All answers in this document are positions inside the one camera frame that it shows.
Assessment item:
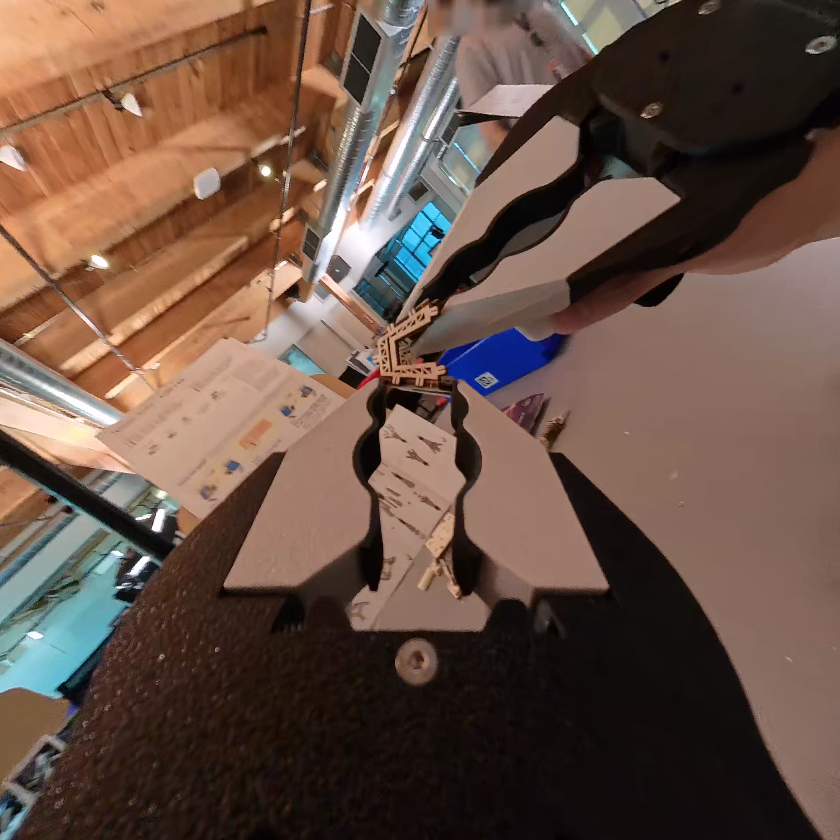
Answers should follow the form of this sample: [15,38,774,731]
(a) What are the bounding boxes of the metal hanging rod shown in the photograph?
[264,0,313,337]

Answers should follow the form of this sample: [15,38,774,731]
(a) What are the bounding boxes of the large instruction sheet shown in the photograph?
[97,338,346,519]

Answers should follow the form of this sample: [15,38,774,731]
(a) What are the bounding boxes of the purple puzzle box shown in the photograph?
[502,392,550,433]

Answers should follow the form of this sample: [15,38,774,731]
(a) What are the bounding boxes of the black metal frame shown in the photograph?
[0,430,177,560]

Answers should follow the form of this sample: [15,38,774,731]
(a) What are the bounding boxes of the brown cardboard box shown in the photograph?
[0,686,72,785]

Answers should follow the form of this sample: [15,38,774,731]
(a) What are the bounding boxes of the perforated wooden part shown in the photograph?
[423,512,458,559]

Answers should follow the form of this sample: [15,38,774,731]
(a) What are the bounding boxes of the silver ventilation duct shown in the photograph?
[314,0,427,283]
[364,33,463,231]
[0,340,127,429]

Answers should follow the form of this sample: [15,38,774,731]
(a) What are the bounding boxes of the wooden lattice piece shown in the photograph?
[375,298,449,388]

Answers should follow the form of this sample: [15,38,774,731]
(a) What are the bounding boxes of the person's right hand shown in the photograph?
[549,193,840,340]

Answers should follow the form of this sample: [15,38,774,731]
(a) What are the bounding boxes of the black lighting track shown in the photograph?
[0,26,267,140]

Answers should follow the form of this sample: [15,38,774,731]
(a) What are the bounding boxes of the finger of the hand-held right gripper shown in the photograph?
[409,177,682,357]
[398,115,589,320]

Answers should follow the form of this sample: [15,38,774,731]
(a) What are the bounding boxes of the blue plastic storage bin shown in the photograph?
[436,328,571,396]

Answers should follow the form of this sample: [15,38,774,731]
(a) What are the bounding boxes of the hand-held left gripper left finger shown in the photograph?
[223,381,387,616]

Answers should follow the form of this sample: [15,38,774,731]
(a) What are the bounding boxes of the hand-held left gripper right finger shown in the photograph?
[450,381,612,616]

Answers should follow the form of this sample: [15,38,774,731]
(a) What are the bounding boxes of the metal ceiling pipe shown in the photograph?
[0,223,158,376]

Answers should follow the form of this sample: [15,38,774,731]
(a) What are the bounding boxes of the grey desk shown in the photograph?
[351,236,840,840]

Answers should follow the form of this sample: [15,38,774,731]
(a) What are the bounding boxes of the tower drawings instruction sheet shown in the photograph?
[351,403,460,624]

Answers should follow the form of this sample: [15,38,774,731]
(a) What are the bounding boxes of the grey flat panel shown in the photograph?
[458,83,573,127]

